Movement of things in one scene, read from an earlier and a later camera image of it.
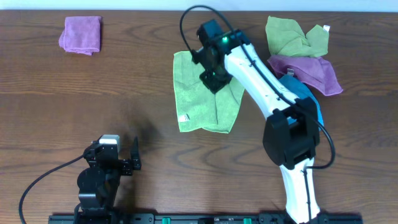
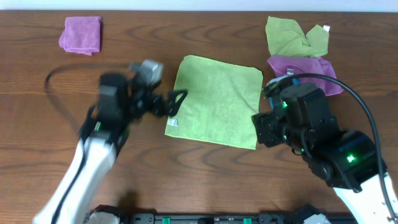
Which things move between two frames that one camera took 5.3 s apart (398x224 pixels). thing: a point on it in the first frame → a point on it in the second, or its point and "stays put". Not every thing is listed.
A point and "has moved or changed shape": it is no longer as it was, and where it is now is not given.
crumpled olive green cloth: [285, 37] stays put
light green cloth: [197, 106] has moved or changed shape
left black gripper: [127, 163] → [157, 104]
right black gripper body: [214, 83] → [267, 130]
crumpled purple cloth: [313, 71] stays put
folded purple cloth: [81, 35] stays put
